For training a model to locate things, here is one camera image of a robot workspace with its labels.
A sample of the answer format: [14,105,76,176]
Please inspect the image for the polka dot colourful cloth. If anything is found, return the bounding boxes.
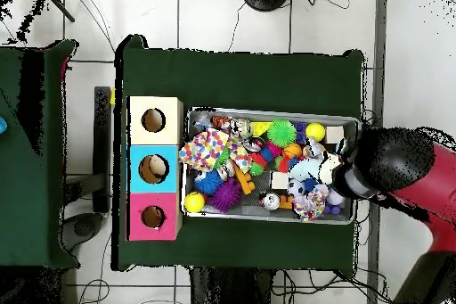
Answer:
[291,184,330,222]
[177,128,252,175]

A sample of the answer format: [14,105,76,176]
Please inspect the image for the silver robot toy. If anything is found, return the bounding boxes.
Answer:
[302,139,326,160]

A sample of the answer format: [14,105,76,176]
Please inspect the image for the clear shallow mesh bin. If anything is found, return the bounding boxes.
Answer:
[183,109,361,226]

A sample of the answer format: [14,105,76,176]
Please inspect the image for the wooden box with three holes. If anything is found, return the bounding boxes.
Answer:
[126,95,185,242]

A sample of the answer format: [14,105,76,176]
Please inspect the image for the blue spiky ball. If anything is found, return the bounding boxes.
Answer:
[194,169,224,197]

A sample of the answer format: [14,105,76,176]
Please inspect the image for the purple spiky ball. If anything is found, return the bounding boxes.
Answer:
[211,177,244,213]

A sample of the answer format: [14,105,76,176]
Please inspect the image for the small green spiky ball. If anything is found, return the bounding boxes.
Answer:
[267,119,297,146]

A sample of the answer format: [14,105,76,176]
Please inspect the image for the yellow smiley ball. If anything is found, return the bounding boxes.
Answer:
[183,191,207,214]

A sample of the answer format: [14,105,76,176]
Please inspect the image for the orange basketball toy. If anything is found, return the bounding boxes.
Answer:
[282,143,303,160]

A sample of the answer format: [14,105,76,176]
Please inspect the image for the plain yellow ball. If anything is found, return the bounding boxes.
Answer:
[305,122,327,143]

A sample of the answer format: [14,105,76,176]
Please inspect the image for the pale wooden block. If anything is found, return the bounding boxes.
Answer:
[325,126,346,144]

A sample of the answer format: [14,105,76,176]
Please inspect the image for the side table with green cloth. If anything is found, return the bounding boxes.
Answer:
[0,39,78,269]

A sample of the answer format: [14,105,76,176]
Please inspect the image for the black rod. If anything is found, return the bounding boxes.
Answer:
[37,0,76,23]

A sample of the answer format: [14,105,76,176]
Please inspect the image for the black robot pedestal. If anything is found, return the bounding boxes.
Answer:
[191,267,275,304]

